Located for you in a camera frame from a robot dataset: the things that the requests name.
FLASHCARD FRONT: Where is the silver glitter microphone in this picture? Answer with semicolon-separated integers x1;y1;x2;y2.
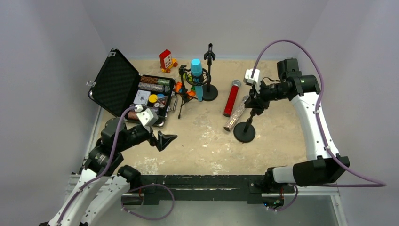
223;95;249;132

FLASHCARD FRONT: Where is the black round-base mic stand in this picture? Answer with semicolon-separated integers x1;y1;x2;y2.
233;108;263;143

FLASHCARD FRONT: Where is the blue toy microphone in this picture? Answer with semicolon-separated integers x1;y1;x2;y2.
191;59;203;101

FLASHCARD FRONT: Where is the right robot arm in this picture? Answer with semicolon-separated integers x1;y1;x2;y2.
243;58;350;188

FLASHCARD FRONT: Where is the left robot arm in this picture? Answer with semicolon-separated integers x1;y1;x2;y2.
42;117;177;226

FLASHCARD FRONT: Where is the tall black mic stand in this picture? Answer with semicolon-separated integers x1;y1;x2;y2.
201;43;218;101

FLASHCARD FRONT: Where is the red glitter microphone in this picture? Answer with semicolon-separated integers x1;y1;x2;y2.
223;80;241;117

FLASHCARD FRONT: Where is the black poker chip case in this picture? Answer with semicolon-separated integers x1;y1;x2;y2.
87;48;176;127

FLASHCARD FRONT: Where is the red toy block house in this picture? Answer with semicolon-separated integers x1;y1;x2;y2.
159;49;178;73

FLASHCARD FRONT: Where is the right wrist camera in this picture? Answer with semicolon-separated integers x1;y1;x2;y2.
243;68;261;94

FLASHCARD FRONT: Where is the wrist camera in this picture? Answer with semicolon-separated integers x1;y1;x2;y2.
243;68;261;94
135;108;159;127

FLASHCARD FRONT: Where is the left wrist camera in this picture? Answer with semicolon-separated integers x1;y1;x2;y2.
135;108;159;127

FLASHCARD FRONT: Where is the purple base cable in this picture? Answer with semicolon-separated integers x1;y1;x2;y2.
120;183;175;221

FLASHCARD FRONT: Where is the black base frame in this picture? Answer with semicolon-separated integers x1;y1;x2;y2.
64;174;340;207

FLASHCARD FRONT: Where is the tripod shock-mount mic stand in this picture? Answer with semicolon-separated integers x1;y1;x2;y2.
176;65;208;119

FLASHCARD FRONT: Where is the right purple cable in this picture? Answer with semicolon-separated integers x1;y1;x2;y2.
251;39;387;188

